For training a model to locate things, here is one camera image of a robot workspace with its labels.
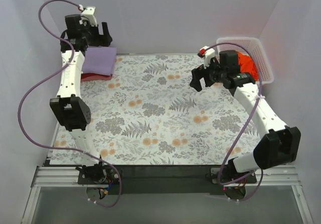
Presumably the purple t shirt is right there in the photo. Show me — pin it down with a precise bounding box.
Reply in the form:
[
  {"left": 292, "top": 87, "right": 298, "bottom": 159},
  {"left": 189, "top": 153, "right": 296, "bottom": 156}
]
[{"left": 82, "top": 47, "right": 117, "bottom": 76}]

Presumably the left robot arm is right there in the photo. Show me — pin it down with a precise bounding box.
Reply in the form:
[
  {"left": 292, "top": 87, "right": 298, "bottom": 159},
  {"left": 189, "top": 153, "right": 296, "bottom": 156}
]
[{"left": 50, "top": 12, "right": 112, "bottom": 184}]

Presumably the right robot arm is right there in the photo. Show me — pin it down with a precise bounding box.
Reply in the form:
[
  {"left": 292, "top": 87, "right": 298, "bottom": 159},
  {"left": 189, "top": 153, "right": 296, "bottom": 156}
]
[{"left": 190, "top": 46, "right": 301, "bottom": 183}]

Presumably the orange t shirt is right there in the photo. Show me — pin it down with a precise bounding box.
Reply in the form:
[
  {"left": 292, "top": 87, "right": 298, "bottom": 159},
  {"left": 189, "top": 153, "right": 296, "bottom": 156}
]
[{"left": 237, "top": 52, "right": 259, "bottom": 81}]

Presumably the folded red t shirt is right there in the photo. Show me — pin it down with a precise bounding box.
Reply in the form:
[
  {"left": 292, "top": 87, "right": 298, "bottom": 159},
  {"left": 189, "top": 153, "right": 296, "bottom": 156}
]
[{"left": 81, "top": 73, "right": 109, "bottom": 81}]

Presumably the white plastic basket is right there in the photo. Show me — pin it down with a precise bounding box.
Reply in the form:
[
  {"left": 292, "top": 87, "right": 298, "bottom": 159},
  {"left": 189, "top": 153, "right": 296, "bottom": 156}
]
[{"left": 216, "top": 37, "right": 274, "bottom": 84}]

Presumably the floral table mat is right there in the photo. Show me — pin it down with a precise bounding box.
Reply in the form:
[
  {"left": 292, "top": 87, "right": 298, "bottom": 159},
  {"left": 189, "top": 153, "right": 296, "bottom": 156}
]
[{"left": 49, "top": 55, "right": 281, "bottom": 166}]

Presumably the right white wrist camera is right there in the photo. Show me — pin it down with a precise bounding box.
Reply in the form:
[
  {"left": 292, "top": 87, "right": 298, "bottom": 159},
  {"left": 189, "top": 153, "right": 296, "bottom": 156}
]
[{"left": 198, "top": 46, "right": 215, "bottom": 69}]

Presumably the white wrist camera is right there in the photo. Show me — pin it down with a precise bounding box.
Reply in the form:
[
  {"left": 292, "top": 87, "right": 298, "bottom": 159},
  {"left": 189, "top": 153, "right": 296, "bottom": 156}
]
[
  {"left": 79, "top": 5, "right": 98, "bottom": 27},
  {"left": 198, "top": 46, "right": 215, "bottom": 69}
]

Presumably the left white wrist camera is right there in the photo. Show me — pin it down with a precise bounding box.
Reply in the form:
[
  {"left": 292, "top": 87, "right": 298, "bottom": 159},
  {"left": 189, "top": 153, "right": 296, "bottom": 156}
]
[{"left": 79, "top": 5, "right": 98, "bottom": 27}]

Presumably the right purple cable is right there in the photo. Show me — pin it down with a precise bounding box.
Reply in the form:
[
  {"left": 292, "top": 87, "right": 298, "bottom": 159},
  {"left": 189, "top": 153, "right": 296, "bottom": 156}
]
[{"left": 200, "top": 42, "right": 264, "bottom": 202}]

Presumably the purple cable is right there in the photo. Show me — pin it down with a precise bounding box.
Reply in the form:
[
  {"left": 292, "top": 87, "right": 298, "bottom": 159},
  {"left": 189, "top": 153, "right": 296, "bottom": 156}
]
[
  {"left": 200, "top": 42, "right": 264, "bottom": 202},
  {"left": 18, "top": 0, "right": 123, "bottom": 207}
]

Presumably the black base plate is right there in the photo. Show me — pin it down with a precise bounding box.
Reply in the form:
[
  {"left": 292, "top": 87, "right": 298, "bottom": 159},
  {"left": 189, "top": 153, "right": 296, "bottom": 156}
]
[{"left": 77, "top": 165, "right": 257, "bottom": 194}]

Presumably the aluminium frame rail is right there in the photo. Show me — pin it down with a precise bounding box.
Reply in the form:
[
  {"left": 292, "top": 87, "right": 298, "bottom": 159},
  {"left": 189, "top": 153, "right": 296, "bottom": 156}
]
[{"left": 23, "top": 165, "right": 313, "bottom": 223}]

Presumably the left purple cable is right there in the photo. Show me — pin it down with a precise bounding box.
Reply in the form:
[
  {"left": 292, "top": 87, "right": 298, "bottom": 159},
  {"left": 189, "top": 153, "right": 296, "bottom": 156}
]
[{"left": 18, "top": 0, "right": 123, "bottom": 207}]

